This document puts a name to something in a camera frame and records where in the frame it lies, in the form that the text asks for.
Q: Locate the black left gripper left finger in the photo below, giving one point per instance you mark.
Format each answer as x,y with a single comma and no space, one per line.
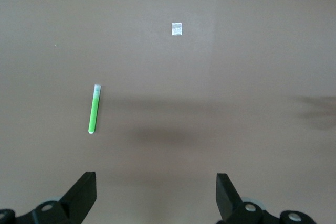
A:
78,197

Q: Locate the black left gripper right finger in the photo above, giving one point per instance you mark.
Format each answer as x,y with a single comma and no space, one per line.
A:
228,203

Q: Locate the small square tape patch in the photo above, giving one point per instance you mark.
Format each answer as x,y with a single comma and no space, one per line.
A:
177,29

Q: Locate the green marker pen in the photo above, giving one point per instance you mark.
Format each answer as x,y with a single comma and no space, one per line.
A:
94,111

